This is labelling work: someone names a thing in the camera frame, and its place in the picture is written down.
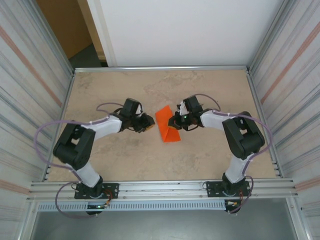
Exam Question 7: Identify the aluminium table edge bar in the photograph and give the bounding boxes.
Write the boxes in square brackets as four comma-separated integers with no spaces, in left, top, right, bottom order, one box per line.
[73,65,249,74]

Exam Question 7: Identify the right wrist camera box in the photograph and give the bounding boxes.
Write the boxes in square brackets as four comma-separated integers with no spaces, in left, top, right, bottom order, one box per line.
[176,99,189,116]

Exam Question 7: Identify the aluminium mounting rail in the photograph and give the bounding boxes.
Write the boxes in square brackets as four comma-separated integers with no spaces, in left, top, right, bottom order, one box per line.
[26,177,300,203]

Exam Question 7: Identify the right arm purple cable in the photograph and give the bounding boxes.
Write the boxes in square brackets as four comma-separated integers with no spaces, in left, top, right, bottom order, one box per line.
[194,93,274,215]

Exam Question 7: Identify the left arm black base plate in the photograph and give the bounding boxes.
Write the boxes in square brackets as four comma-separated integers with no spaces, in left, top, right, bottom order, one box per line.
[74,182,120,200]

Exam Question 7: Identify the grey slotted cable duct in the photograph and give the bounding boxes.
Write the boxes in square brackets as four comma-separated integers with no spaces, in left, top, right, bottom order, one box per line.
[36,200,227,213]

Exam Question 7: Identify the white door frame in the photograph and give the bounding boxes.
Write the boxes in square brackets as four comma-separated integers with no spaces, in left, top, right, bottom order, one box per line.
[77,0,118,68]

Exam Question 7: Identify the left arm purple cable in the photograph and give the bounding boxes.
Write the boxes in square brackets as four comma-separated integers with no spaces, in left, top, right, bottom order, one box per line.
[34,101,126,219]

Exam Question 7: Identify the circuit board with green light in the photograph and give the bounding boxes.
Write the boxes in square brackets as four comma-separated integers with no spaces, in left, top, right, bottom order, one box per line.
[86,203,111,210]

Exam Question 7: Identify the aluminium table side rail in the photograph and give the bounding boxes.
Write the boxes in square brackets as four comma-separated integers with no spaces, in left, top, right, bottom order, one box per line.
[44,72,76,182]
[246,69,283,179]

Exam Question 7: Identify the orange square paper sheet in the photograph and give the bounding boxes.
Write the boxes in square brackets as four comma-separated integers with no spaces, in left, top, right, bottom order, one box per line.
[155,104,183,143]

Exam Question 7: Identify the brown wooden door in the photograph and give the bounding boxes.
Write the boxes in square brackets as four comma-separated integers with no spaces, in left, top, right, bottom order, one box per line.
[37,0,104,60]

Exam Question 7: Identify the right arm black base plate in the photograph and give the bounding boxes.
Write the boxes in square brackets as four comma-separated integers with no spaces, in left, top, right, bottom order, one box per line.
[205,180,252,198]

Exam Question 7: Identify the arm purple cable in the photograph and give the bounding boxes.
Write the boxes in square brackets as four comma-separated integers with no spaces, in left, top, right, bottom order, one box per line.
[34,101,126,219]
[194,93,274,215]

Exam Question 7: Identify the grey metal shelf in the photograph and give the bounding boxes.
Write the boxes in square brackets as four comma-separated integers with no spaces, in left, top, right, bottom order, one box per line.
[29,211,300,240]

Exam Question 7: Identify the aluminium frame post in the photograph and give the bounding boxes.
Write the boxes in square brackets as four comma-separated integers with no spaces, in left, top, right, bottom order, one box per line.
[247,0,301,73]

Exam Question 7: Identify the white cable connector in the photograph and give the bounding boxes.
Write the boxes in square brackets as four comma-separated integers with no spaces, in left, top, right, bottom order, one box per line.
[224,199,241,209]

